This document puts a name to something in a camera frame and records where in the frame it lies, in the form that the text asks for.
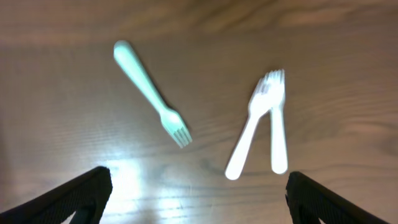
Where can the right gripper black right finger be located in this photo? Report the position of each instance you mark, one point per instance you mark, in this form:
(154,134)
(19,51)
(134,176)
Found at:
(311,202)

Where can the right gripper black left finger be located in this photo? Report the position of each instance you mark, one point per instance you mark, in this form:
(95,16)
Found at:
(83,198)

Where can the pale green plastic fork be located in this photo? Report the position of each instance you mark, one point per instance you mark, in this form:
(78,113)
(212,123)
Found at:
(130,64)

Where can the white plastic fork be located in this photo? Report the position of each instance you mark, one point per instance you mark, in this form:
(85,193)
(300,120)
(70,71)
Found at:
(258,106)
(276,89)

